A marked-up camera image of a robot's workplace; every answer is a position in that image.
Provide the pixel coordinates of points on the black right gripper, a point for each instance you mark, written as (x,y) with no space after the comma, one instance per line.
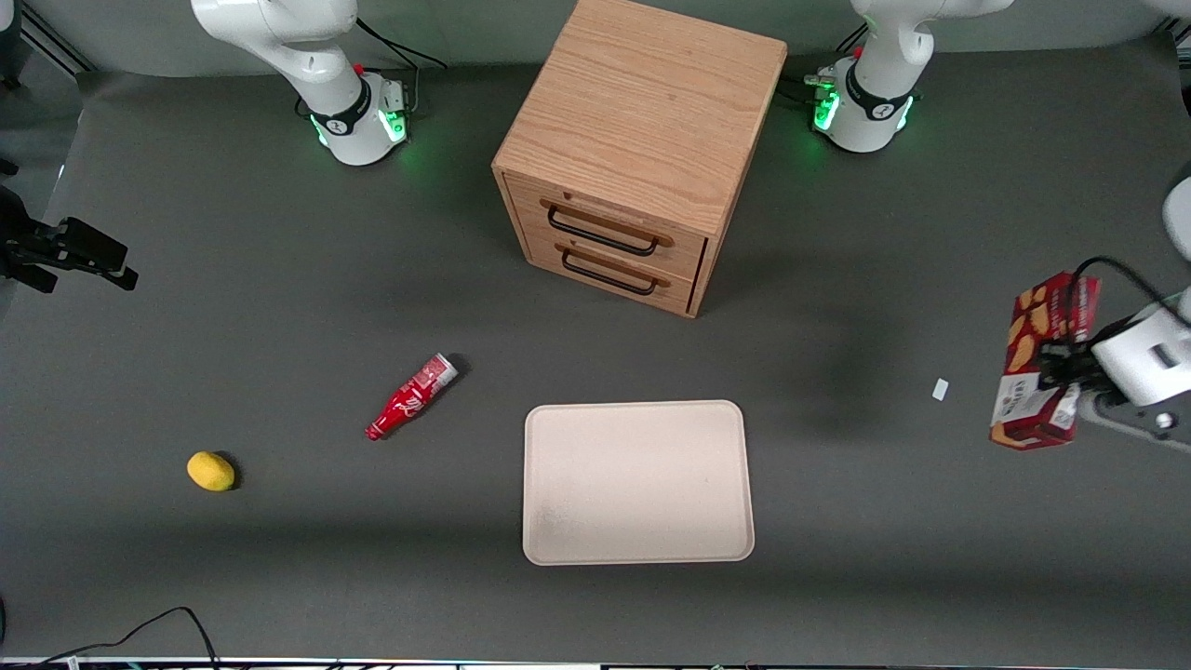
(28,249)

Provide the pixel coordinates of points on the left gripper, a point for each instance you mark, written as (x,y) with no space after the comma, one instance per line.
(1068,359)

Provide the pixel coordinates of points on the red cookie box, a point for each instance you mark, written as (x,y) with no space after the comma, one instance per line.
(1028,326)

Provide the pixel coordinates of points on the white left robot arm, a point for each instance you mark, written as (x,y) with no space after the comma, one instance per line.
(879,84)

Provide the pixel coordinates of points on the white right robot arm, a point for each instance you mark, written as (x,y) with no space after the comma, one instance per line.
(307,56)

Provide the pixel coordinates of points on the beige plastic tray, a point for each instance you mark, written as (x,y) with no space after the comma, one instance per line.
(637,484)

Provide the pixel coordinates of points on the small white paper piece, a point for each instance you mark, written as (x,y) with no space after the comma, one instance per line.
(940,389)

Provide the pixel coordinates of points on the yellow lemon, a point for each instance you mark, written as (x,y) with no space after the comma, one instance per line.
(210,471)

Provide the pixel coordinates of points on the red cola bottle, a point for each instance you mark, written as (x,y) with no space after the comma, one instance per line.
(409,397)

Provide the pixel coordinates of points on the wooden drawer front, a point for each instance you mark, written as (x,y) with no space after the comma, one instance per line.
(689,249)
(679,290)

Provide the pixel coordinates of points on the wooden drawer cabinet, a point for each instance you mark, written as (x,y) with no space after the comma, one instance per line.
(642,102)

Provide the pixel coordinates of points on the black diagonal frame bar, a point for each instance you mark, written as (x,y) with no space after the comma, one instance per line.
(56,42)
(1177,42)

